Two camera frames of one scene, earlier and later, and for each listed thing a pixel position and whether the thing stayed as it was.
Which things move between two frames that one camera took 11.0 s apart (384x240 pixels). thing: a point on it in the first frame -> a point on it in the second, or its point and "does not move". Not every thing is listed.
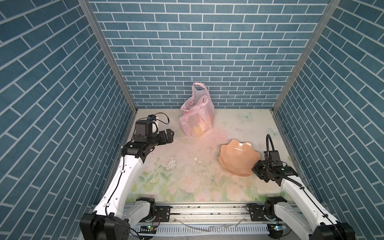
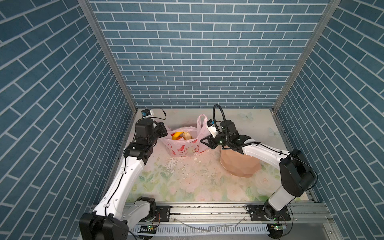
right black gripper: (255, 169) -> (210, 140)
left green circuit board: (148, 229) does not move
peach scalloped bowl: (238, 158) does not move
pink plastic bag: (197, 112) -> (192, 147)
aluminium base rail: (197, 214) does not move
